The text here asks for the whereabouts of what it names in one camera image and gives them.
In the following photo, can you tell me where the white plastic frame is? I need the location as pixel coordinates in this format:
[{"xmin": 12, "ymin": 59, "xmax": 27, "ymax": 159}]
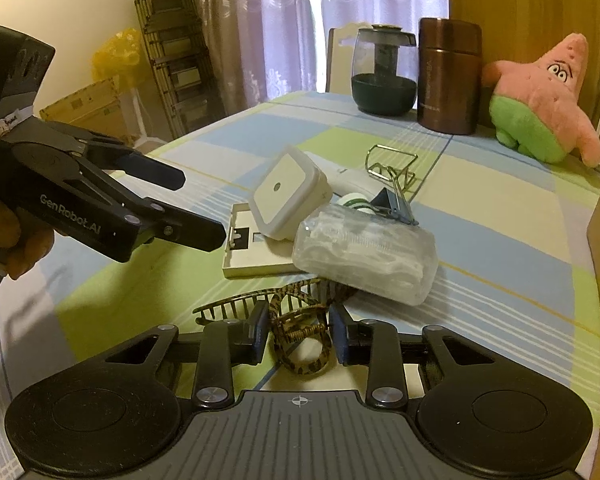
[{"xmin": 221, "ymin": 202, "xmax": 307, "ymax": 280}]

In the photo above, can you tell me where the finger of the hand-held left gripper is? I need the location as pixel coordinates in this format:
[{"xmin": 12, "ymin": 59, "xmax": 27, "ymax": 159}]
[
  {"xmin": 82, "ymin": 170, "xmax": 227, "ymax": 254},
  {"xmin": 77, "ymin": 130, "xmax": 187, "ymax": 192}
]

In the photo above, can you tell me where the sheer patterned curtain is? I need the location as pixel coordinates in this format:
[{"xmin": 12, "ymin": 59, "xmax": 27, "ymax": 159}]
[{"xmin": 190, "ymin": 0, "xmax": 451, "ymax": 134}]

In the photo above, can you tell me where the brown metal thermos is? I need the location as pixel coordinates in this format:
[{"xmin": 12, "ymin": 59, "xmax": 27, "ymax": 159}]
[{"xmin": 417, "ymin": 17, "xmax": 483, "ymax": 136}]

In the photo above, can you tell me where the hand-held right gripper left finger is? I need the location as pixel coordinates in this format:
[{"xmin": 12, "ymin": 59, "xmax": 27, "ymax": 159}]
[{"xmin": 97, "ymin": 304, "xmax": 272, "ymax": 409}]

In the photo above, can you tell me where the green and white roll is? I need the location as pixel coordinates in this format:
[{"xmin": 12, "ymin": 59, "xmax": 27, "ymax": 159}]
[{"xmin": 341, "ymin": 192, "xmax": 377, "ymax": 217}]

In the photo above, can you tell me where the clear plastic box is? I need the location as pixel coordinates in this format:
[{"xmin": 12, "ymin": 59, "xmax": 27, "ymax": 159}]
[{"xmin": 291, "ymin": 203, "xmax": 438, "ymax": 307}]

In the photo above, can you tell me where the leopard print hair claw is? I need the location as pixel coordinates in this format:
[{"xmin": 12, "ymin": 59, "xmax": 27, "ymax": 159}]
[{"xmin": 192, "ymin": 279, "xmax": 362, "ymax": 377}]

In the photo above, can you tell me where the glass teapot with dark base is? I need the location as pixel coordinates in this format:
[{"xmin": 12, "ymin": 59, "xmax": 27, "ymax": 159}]
[{"xmin": 350, "ymin": 23, "xmax": 419, "ymax": 116}]

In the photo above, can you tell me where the white square night light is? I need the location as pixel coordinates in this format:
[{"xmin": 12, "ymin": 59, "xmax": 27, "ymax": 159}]
[{"xmin": 248, "ymin": 143, "xmax": 331, "ymax": 242}]

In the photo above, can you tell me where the blue binder clip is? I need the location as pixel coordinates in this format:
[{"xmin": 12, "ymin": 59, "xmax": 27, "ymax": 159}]
[{"xmin": 367, "ymin": 162, "xmax": 422, "ymax": 227}]

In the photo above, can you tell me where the white wooden chair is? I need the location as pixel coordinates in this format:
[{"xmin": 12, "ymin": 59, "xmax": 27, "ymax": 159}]
[{"xmin": 326, "ymin": 22, "xmax": 377, "ymax": 95}]

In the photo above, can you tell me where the yellow plastic bag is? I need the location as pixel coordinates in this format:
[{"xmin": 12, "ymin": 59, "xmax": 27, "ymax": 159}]
[{"xmin": 90, "ymin": 27, "xmax": 146, "ymax": 87}]

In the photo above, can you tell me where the person's left hand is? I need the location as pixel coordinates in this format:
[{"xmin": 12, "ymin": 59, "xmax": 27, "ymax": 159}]
[{"xmin": 0, "ymin": 191, "xmax": 56, "ymax": 282}]

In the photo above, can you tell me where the black folding step ladder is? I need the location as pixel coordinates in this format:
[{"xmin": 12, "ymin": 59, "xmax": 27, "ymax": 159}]
[{"xmin": 133, "ymin": 0, "xmax": 227, "ymax": 142}]

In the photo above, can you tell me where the pink starfish plush toy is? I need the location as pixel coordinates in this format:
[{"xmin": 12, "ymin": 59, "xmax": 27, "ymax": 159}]
[{"xmin": 481, "ymin": 32, "xmax": 600, "ymax": 167}]

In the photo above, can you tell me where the checkered tablecloth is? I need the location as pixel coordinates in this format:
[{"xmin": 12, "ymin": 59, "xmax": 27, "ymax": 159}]
[{"xmin": 0, "ymin": 90, "xmax": 600, "ymax": 480}]

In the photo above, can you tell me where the white flat device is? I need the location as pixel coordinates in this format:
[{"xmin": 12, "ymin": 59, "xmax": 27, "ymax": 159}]
[{"xmin": 324, "ymin": 157, "xmax": 382, "ymax": 197}]

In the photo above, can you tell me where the light cardboard box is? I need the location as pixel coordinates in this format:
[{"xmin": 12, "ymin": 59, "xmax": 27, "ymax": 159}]
[{"xmin": 38, "ymin": 75, "xmax": 149, "ymax": 149}]

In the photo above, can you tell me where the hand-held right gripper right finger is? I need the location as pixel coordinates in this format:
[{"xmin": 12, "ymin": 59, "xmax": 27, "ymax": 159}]
[{"xmin": 328, "ymin": 303, "xmax": 496, "ymax": 409}]

